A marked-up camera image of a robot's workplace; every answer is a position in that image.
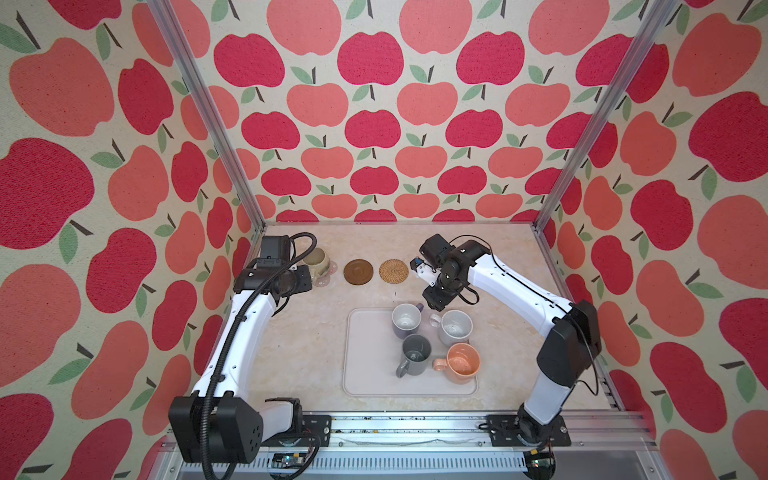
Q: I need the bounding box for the pink flower coaster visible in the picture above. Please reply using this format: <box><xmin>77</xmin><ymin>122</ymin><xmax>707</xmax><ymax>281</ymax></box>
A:
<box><xmin>309</xmin><ymin>261</ymin><xmax>338</xmax><ymax>288</ymax></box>

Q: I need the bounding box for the cream ceramic mug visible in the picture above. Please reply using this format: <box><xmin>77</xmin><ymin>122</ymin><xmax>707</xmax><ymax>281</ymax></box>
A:
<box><xmin>303</xmin><ymin>247</ymin><xmax>330</xmax><ymax>281</ymax></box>

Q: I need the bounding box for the tan rattan round coaster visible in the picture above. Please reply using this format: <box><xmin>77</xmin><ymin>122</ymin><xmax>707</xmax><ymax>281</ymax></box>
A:
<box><xmin>379</xmin><ymin>259</ymin><xmax>409</xmax><ymax>285</ymax></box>

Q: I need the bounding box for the brown wooden round coaster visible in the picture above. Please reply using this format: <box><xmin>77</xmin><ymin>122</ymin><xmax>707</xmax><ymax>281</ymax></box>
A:
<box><xmin>343</xmin><ymin>259</ymin><xmax>374</xmax><ymax>286</ymax></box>

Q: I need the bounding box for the white ceramic mug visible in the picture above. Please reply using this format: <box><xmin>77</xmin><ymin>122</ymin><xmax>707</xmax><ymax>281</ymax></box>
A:
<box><xmin>429</xmin><ymin>310</ymin><xmax>474</xmax><ymax>347</ymax></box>

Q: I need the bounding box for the lavender ceramic mug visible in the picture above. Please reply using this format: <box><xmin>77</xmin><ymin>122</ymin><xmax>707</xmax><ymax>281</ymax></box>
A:
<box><xmin>391</xmin><ymin>303</ymin><xmax>424</xmax><ymax>339</ymax></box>

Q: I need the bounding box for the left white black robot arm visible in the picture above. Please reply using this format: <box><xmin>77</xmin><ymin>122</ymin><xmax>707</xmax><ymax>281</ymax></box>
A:
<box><xmin>169</xmin><ymin>265</ymin><xmax>314</xmax><ymax>464</ymax></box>

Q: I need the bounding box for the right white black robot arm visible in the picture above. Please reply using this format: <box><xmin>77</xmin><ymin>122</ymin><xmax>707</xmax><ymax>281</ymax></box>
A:
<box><xmin>410</xmin><ymin>234</ymin><xmax>602</xmax><ymax>446</ymax></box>

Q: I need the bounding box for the dark grey ceramic mug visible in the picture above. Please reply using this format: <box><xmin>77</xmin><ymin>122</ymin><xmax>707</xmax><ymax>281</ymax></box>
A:
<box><xmin>395</xmin><ymin>334</ymin><xmax>432</xmax><ymax>378</ymax></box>

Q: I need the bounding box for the salmon pink ceramic mug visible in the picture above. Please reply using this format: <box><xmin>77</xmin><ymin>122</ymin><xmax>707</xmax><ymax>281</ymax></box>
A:
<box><xmin>432</xmin><ymin>343</ymin><xmax>481</xmax><ymax>384</ymax></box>

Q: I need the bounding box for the beige rectangular tray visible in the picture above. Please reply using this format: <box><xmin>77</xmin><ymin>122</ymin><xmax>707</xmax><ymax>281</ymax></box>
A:
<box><xmin>342</xmin><ymin>308</ymin><xmax>478</xmax><ymax>397</ymax></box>

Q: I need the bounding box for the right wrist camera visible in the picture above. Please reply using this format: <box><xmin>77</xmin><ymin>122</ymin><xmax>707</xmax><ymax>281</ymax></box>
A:
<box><xmin>409</xmin><ymin>234</ymin><xmax>453</xmax><ymax>287</ymax></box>

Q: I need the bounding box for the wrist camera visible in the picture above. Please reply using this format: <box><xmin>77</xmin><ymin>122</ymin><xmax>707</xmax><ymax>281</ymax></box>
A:
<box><xmin>409</xmin><ymin>234</ymin><xmax>453</xmax><ymax>287</ymax></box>
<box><xmin>257</xmin><ymin>235</ymin><xmax>293</xmax><ymax>264</ymax></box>

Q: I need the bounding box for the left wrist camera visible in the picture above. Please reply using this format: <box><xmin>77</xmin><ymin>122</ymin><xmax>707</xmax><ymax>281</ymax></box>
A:
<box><xmin>257</xmin><ymin>235</ymin><xmax>293</xmax><ymax>264</ymax></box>

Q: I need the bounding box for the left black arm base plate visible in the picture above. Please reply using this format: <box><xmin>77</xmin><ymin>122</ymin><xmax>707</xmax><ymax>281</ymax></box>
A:
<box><xmin>261</xmin><ymin>414</ymin><xmax>332</xmax><ymax>449</ymax></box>

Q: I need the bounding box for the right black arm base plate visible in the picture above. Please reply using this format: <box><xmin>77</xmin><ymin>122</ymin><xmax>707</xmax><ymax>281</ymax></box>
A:
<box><xmin>478</xmin><ymin>414</ymin><xmax>572</xmax><ymax>449</ymax></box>

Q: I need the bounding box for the left aluminium frame post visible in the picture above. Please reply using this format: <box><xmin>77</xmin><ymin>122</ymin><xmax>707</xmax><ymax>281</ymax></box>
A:
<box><xmin>148</xmin><ymin>0</ymin><xmax>266</xmax><ymax>235</ymax></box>

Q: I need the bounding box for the aluminium frame post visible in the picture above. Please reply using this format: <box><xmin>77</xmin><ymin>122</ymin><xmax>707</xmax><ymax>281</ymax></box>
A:
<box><xmin>532</xmin><ymin>0</ymin><xmax>681</xmax><ymax>234</ymax></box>
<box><xmin>148</xmin><ymin>0</ymin><xmax>266</xmax><ymax>235</ymax></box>

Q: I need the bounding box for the front aluminium frame rail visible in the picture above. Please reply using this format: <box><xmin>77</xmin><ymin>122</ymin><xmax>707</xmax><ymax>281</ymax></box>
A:
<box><xmin>146</xmin><ymin>410</ymin><xmax>673</xmax><ymax>480</ymax></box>

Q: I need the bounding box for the right aluminium frame post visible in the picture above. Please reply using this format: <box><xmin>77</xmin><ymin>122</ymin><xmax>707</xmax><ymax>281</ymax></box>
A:
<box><xmin>532</xmin><ymin>0</ymin><xmax>681</xmax><ymax>234</ymax></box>

